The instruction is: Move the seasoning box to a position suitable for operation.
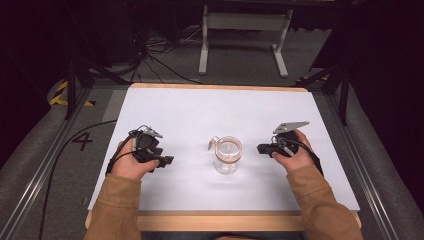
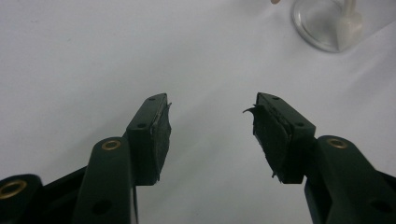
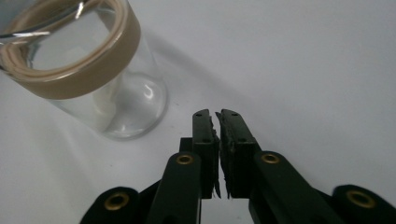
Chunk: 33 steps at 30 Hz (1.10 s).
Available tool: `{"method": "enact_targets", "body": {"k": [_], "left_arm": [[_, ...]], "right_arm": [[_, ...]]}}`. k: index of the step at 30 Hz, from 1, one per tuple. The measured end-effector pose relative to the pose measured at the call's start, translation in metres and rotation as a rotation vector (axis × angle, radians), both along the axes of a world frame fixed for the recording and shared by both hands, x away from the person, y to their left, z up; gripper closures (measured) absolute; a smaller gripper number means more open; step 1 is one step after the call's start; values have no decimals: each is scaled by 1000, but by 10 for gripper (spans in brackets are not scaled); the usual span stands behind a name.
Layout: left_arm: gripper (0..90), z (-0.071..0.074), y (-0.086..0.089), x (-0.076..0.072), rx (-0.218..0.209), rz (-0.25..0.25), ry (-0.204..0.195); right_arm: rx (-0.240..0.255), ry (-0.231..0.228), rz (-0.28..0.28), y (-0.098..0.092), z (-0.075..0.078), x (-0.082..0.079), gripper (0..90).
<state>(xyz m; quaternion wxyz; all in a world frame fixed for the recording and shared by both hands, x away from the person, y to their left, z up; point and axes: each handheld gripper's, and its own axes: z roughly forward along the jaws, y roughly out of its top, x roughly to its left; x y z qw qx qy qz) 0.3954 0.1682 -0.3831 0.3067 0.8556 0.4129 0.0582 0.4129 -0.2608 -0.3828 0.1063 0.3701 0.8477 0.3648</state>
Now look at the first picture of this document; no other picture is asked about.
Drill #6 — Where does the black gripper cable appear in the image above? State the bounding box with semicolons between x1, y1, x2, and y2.
105;130;141;177
278;135;325;177

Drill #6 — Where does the person's left hand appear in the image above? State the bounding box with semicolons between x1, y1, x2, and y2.
110;139;160;181

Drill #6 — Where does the clear glass jar with lid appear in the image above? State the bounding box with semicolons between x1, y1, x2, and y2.
207;135;244;176

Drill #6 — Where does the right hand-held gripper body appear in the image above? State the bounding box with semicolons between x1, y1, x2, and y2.
270;121;310;158

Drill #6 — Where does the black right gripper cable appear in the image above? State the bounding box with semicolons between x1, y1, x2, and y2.
278;135;325;177

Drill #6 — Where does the wooden table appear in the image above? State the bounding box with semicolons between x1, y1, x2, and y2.
84;82;362;232

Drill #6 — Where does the bundle of black floor cables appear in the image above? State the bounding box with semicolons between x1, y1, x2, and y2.
129;23;205;86

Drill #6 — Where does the white table cover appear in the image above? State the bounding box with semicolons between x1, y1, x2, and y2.
87;87;361;212

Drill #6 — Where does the person's right hand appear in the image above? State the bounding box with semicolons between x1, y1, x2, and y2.
271;129;317;174

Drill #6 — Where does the white metal stand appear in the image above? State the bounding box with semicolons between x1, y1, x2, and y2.
198;4;295;79

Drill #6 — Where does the black tripod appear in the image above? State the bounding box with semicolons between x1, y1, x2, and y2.
293;61;352;127
64;54;130;120

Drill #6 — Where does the yellow and black floor tape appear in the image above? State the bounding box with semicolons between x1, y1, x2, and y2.
49;80;96;108

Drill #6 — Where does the metal floor rail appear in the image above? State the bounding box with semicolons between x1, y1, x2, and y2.
0;87;94;240
323;93;402;240

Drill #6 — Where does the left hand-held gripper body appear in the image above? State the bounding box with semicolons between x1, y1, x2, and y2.
132;124;165;164

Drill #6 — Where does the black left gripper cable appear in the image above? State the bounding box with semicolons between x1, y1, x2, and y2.
105;130;141;177

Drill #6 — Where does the long black floor cable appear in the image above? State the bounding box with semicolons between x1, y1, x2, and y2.
38;119;118;240

